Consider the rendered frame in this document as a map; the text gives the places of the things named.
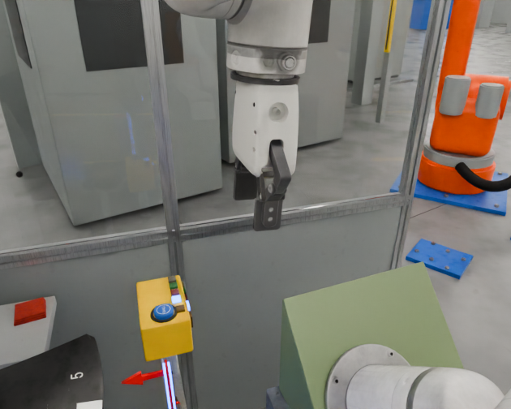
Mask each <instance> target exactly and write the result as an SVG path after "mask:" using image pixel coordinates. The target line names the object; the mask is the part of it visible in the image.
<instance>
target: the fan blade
mask: <svg viewBox="0 0 511 409"><path fill-rule="evenodd" d="M84 367H86V373H87V380H86V381H80V382H76V383H72V384H68V385H67V380H66V372H70V371H72V370H76V369H79V368H84ZM97 400H102V409H104V384H103V374H102V367H101V358H100V354H99V351H98V347H97V342H96V339H95V338H94V337H93V336H90V335H88V334H85V335H83V336H81V337H78V338H76V339H74V340H71V341H69V342H66V343H64V344H62V345H60V346H58V347H55V348H53V349H51V350H48V351H45V352H43V353H41V354H39V355H35V356H33V357H31V358H29V359H26V360H23V361H21V362H18V363H16V364H12V365H11V366H8V367H5V368H2V369H0V409H77V403H85V402H91V401H97Z"/></svg>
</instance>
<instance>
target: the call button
mask: <svg viewBox="0 0 511 409"><path fill-rule="evenodd" d="M153 312H154V316H155V317H156V318H157V319H158V320H165V319H168V318H170V317H172V316H173V314H174V308H173V306H172V305H170V304H160V305H158V306H156V307H155V309H154V311H153Z"/></svg>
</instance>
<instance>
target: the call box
mask: <svg viewBox="0 0 511 409"><path fill-rule="evenodd" d="M175 277H176V280H177V284H178V290H179V295H180V298H181V302H179V303H175V304H173V302H172V296H171V294H170V286H169V282H168V277H167V278H158V279H153V280H148V281H144V282H137V283H136V290H137V299H138V308H139V318H140V332H141V338H142V343H143V348H144V357H145V360H146V361H152V360H155V359H162V358H165V357H169V356H173V355H179V354H183V353H187V352H191V351H193V341H192V332H191V318H190V314H189V311H188V307H187V301H186V298H185V295H184V291H183V285H182V282H181V278H180V276H179V275H176V276H175ZM160 304H170V305H172V306H173V308H174V314H173V316H172V317H170V318H168V319H165V320H158V319H157V318H156V317H155V316H154V312H153V311H154V309H155V307H156V306H158V305H160ZM183 304H184V307H185V312H180V313H177V312H176V306H178V305H183Z"/></svg>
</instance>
